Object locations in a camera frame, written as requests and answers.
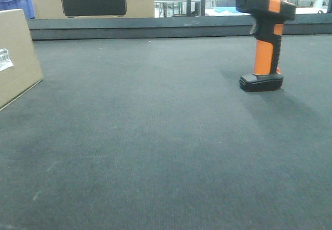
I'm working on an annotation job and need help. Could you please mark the orange black barcode scanner gun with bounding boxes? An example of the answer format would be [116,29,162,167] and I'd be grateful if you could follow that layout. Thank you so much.
[236,0,296,92]

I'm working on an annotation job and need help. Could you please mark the small brown cardboard package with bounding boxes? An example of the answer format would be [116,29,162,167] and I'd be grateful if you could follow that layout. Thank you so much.
[1,9,44,110]

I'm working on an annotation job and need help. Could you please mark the white blue background table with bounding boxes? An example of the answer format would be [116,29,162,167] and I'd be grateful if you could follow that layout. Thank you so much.
[205,7,250,17]

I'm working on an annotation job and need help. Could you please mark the white barcode label sticker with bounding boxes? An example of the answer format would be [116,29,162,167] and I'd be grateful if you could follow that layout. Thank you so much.
[0,48,13,71]

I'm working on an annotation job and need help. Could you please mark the blue plastic crate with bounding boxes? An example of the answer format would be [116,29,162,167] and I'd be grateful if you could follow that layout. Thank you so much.
[1,0,35,19]

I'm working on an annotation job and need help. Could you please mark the dark grey table edge rail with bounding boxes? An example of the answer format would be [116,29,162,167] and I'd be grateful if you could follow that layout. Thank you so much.
[27,13,332,42]

